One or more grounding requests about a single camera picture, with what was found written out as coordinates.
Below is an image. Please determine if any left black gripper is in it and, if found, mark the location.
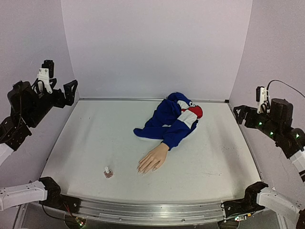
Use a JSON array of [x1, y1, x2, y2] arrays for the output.
[[27, 80, 79, 127]]

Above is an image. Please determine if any pink nail polish bottle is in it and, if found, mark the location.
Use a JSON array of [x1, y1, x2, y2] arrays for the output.
[[104, 171, 113, 179]]

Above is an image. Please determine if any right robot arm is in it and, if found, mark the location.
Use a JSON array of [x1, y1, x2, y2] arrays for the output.
[[221, 98, 305, 229]]

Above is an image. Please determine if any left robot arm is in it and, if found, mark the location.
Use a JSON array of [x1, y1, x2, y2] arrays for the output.
[[0, 80, 78, 211]]

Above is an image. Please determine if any blue red white jacket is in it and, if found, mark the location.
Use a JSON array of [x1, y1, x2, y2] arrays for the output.
[[133, 92, 203, 150]]

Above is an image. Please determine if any mannequin hand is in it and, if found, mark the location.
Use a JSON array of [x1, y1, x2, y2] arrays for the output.
[[137, 143, 169, 175]]

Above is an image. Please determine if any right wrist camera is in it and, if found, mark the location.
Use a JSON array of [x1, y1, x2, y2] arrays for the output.
[[256, 86, 270, 114]]

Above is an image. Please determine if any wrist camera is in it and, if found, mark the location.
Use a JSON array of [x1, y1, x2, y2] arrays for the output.
[[256, 86, 270, 114], [37, 60, 56, 94]]

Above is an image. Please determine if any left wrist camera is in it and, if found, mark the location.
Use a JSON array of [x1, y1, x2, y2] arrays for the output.
[[37, 60, 56, 94]]

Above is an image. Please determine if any black right camera cable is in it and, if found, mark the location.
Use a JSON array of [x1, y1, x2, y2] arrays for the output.
[[266, 80, 305, 99]]

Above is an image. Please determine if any aluminium table front rail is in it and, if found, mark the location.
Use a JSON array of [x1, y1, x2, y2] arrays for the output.
[[23, 195, 284, 225]]

